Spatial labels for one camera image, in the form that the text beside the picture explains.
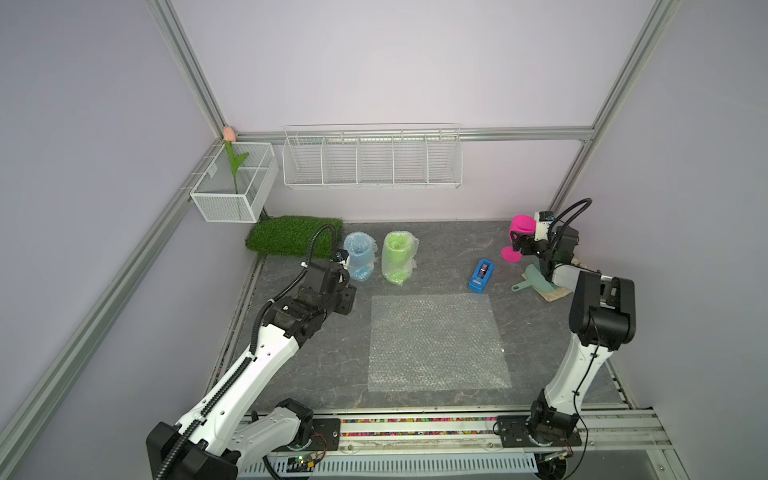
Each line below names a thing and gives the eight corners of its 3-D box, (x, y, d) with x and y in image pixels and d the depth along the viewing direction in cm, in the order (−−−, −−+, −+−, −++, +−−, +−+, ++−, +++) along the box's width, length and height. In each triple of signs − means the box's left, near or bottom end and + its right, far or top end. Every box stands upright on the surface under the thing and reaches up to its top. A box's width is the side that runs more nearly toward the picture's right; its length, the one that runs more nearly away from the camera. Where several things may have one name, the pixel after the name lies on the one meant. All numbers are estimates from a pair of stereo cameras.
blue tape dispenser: (465, 288, 103) (468, 280, 100) (477, 264, 110) (479, 256, 106) (482, 295, 101) (485, 288, 98) (492, 271, 108) (495, 263, 104)
